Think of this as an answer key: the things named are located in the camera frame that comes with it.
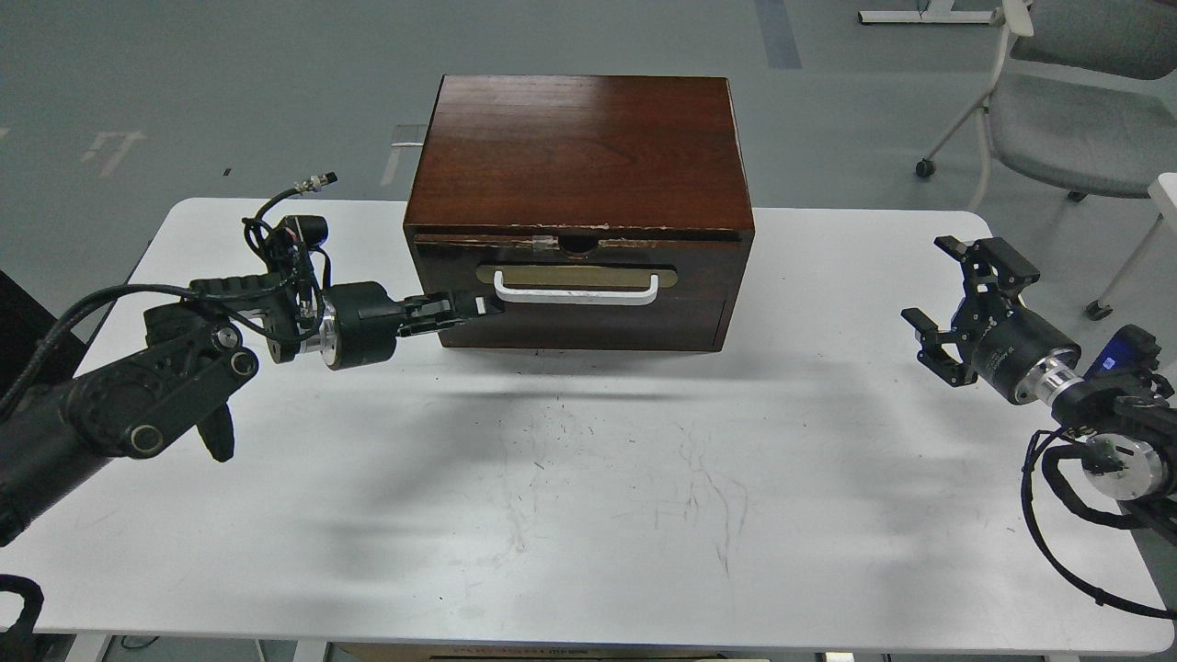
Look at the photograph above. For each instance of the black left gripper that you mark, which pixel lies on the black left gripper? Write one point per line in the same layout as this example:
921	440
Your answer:
362	324

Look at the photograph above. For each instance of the wooden drawer with dark front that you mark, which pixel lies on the wooden drawer with dark front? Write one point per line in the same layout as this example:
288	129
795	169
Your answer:
699	286

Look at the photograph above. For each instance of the dark wooden cabinet box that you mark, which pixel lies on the dark wooden cabinet box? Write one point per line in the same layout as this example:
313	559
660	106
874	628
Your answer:
582	157

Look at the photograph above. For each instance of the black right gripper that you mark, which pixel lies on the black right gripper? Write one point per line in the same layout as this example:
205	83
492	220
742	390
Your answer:
1016	351

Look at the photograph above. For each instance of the grey office chair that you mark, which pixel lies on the grey office chair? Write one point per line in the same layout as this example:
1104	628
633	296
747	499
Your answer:
1082	138

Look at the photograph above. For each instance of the white drawer handle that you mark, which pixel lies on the white drawer handle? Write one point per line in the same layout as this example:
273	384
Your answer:
576	297

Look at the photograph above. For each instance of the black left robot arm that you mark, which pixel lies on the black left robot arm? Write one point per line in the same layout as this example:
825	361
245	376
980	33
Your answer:
194	358

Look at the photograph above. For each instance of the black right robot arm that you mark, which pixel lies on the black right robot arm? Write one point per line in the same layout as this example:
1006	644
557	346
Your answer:
1120	473

